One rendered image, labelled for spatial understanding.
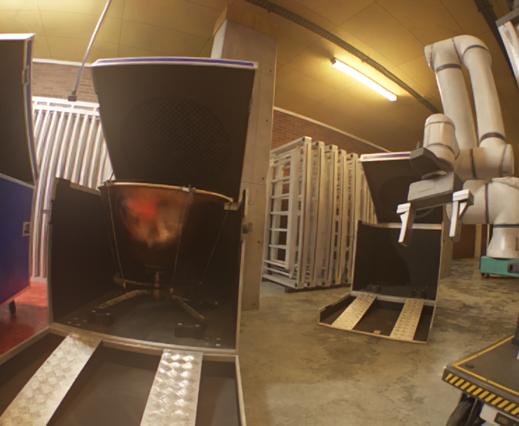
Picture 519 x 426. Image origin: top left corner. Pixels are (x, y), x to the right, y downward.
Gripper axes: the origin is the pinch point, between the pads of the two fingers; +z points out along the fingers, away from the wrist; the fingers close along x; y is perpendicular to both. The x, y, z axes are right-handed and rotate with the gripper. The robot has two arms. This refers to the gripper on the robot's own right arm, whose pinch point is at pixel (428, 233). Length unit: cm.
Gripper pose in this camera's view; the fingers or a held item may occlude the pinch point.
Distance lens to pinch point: 62.6
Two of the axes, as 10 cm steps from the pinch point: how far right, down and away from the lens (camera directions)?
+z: -4.0, 8.7, -3.1
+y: 8.4, 4.8, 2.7
